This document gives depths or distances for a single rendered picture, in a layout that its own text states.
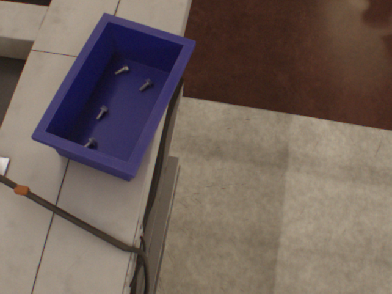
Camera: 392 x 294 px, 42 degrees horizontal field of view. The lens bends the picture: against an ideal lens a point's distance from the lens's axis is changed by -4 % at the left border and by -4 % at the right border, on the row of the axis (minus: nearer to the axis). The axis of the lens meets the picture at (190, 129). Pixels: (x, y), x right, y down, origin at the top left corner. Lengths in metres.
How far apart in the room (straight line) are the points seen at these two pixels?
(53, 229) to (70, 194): 0.06
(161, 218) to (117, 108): 0.43
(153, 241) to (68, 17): 0.52
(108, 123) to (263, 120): 1.06
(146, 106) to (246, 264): 0.88
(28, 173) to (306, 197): 1.10
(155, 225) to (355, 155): 0.87
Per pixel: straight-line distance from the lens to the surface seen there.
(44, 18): 0.96
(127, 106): 0.83
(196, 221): 1.64
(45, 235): 0.76
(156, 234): 1.18
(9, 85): 0.97
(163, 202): 1.20
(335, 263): 1.68
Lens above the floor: 1.55
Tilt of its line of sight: 61 degrees down
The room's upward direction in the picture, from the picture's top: 6 degrees clockwise
